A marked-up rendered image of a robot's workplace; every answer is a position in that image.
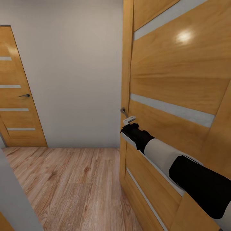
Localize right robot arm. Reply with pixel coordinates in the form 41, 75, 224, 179
121, 116, 231, 231

